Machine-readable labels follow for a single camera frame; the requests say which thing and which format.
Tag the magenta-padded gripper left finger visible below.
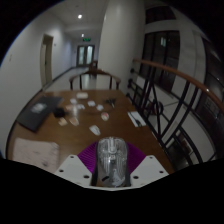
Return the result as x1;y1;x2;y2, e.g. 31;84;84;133
54;141;101;188

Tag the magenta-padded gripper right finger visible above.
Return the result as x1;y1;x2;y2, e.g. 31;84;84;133
124;141;169;188

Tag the white patterned mouse pad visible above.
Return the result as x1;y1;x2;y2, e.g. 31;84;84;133
12;137;61;169

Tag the pale round paper card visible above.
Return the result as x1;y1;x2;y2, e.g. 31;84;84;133
68;117;80;127

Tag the beige paper card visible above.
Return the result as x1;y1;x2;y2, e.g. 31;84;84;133
57;118;69;127

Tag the white leaflet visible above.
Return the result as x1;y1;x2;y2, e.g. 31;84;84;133
127;110;147;128

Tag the small black charger block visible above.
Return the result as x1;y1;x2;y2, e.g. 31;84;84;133
53;107;66;118

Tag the black closed laptop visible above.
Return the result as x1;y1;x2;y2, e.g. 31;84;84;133
16;95;64;133

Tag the flat white box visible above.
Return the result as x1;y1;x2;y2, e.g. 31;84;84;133
75;91;89;100

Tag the wooden armchair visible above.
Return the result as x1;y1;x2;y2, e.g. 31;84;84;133
68;68;122;91

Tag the black railing with wooden handrail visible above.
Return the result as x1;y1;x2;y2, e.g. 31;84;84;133
125;58;224;174

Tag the dark framed window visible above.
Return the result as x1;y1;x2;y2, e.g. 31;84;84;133
139;30;181;94

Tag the glass double door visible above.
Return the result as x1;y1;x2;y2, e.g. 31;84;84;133
76;44;96;67

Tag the side wall door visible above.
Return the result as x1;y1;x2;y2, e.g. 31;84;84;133
39;33;55;91

